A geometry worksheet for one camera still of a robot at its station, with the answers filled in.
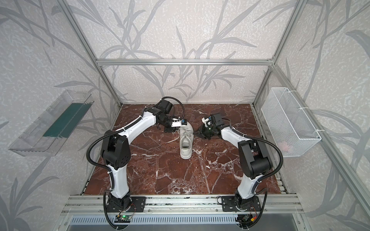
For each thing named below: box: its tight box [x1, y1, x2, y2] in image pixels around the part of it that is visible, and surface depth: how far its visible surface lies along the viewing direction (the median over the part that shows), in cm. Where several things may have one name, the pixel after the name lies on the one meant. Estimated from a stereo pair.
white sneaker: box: [179, 121, 195, 160], surface depth 91 cm
